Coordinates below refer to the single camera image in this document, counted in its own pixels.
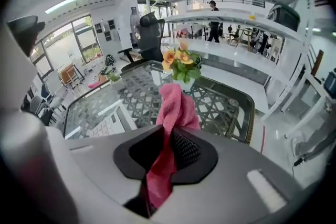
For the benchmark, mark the pink cloth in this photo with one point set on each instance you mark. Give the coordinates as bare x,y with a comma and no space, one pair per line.
174,110

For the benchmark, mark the glass top rattan table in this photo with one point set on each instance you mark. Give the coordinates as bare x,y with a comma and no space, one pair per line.
220,110

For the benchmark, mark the black box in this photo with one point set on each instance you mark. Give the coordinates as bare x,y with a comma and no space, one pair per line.
284,16

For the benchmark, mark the white calculator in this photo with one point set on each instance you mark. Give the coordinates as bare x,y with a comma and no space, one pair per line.
110,122

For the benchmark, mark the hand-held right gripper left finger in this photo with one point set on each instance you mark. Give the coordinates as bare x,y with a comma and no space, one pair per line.
123,156

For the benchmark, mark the small green plant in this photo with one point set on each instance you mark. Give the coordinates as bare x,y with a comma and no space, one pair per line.
113,77

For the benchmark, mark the black office chair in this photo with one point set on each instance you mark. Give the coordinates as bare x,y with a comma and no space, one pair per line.
149,39

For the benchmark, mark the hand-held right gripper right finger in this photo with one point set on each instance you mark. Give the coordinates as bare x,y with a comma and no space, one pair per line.
193,154

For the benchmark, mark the potted orange flower plant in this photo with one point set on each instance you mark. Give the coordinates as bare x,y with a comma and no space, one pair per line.
182,65

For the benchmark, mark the long ceiling light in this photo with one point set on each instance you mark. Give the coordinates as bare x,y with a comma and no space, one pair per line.
65,3

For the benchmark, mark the wooden chair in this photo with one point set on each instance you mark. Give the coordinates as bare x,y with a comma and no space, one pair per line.
70,74

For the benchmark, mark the person's white shirt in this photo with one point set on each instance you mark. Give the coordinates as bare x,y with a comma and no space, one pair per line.
15,81

